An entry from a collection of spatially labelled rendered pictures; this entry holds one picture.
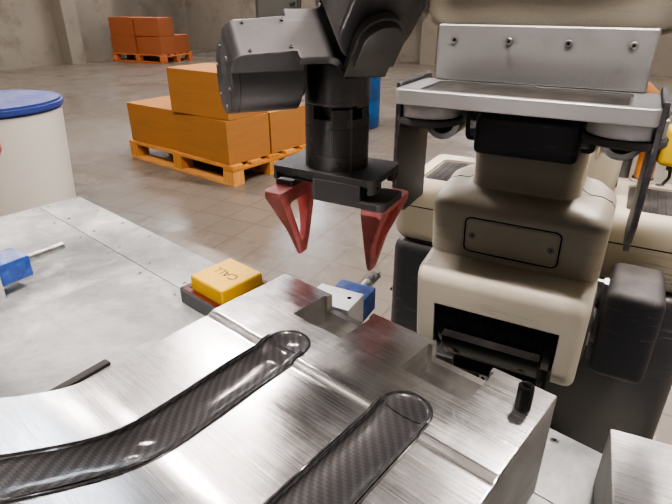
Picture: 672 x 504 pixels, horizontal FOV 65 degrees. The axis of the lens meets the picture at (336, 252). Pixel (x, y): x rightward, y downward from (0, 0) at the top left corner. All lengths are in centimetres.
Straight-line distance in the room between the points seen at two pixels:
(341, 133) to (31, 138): 231
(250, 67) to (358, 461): 28
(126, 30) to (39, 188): 899
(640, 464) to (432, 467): 15
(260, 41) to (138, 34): 1100
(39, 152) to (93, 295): 204
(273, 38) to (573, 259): 46
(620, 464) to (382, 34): 32
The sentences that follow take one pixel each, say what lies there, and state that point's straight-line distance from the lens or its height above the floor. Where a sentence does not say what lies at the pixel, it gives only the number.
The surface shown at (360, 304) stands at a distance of 54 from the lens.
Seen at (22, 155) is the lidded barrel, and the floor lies 51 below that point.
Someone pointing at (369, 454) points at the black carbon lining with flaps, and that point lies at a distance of 34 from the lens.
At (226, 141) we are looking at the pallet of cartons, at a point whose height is 30.
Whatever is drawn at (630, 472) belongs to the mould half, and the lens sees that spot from 41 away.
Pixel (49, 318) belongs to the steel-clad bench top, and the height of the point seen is 80.
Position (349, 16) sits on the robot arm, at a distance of 38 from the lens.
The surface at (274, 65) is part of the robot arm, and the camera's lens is 42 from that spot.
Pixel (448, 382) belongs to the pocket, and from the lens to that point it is 42.
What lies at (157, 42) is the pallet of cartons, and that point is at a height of 37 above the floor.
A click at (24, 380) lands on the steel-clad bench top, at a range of 59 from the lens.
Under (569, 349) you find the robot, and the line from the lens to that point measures 73.
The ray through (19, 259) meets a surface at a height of 84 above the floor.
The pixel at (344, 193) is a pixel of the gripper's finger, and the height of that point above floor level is 98.
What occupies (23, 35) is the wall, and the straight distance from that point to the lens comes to 1137.
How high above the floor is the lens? 113
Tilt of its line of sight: 26 degrees down
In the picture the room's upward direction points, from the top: straight up
